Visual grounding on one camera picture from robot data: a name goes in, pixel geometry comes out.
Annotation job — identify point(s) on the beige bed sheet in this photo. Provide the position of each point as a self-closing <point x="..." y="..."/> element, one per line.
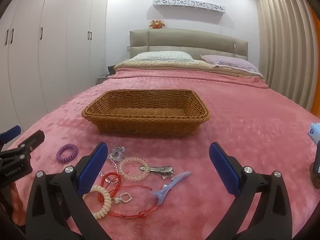
<point x="162" y="65"/>

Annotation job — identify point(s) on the blue tissue pack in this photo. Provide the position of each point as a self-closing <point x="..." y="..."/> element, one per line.
<point x="315" y="132"/>

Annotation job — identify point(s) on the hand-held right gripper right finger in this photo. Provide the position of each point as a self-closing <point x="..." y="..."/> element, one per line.
<point x="223" y="170"/>

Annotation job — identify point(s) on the pink fleece blanket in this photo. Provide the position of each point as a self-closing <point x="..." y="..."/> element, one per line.
<point x="250" y="130"/>

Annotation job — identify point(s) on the small black device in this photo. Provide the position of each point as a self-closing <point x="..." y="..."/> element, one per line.
<point x="111" y="70"/>

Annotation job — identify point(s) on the purple pillow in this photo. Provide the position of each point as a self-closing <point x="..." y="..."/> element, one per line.
<point x="230" y="62"/>

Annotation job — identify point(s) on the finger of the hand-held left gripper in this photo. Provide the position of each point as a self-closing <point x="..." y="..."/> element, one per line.
<point x="11" y="131"/>
<point x="35" y="138"/>

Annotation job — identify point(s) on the orange plush toy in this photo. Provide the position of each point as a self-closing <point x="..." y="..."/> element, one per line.
<point x="157" y="24"/>

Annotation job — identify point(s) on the white wardrobe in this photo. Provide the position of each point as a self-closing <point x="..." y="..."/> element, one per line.
<point x="55" y="42"/>

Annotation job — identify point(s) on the person's left hand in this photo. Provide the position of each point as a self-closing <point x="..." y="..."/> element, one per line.
<point x="17" y="202"/>

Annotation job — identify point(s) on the brown wicker basket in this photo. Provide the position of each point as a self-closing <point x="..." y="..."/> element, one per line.
<point x="145" y="125"/>

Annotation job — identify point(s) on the lilac plastic hair clip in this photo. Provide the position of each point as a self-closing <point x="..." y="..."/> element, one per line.
<point x="160" y="192"/>

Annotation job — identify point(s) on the white decorated wall shelf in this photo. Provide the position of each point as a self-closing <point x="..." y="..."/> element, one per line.
<point x="190" y="4"/>

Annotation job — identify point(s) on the white floral pillow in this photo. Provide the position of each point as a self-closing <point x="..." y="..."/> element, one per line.
<point x="160" y="55"/>

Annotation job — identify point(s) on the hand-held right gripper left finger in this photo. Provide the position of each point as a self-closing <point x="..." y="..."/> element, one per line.
<point x="91" y="167"/>

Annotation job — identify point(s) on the grey nightstand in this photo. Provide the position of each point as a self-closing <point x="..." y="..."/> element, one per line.
<point x="102" y="80"/>

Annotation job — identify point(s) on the orange curtain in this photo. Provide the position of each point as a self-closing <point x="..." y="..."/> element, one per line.
<point x="317" y="55"/>

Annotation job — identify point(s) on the beige padded headboard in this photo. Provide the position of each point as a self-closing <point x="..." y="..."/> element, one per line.
<point x="190" y="42"/>

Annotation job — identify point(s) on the beige curtain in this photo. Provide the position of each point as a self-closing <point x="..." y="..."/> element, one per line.
<point x="282" y="42"/>

